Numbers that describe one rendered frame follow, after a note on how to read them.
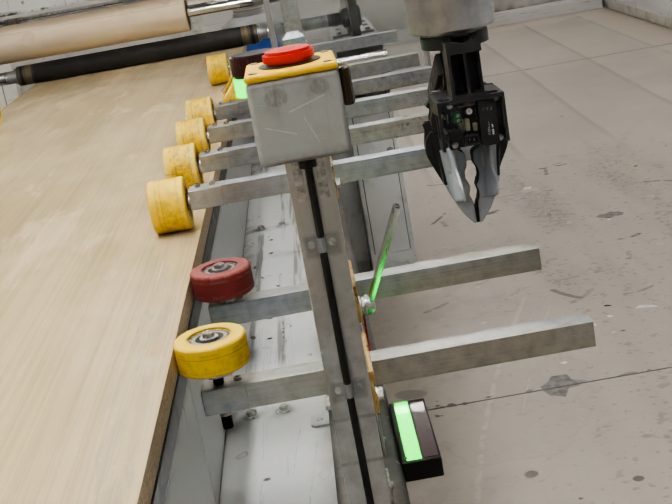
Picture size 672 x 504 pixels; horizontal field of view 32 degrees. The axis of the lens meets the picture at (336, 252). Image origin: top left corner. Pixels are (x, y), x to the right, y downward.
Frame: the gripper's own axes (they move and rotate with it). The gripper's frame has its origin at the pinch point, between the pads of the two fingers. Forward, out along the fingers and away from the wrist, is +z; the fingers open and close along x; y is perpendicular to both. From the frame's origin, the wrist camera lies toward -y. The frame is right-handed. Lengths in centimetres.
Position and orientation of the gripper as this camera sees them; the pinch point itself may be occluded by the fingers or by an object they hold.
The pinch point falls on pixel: (475, 209)
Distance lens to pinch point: 130.0
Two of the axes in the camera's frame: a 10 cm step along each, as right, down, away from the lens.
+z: 1.7, 9.4, 2.9
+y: 0.7, 2.8, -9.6
